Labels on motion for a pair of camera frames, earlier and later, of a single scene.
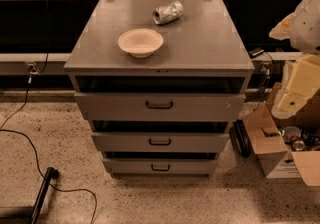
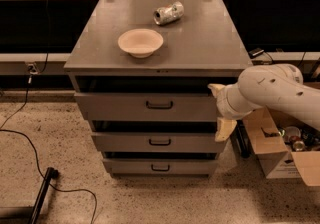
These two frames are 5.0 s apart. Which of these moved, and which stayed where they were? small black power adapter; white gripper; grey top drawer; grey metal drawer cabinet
Moved: white gripper
Stayed: grey top drawer; small black power adapter; grey metal drawer cabinet
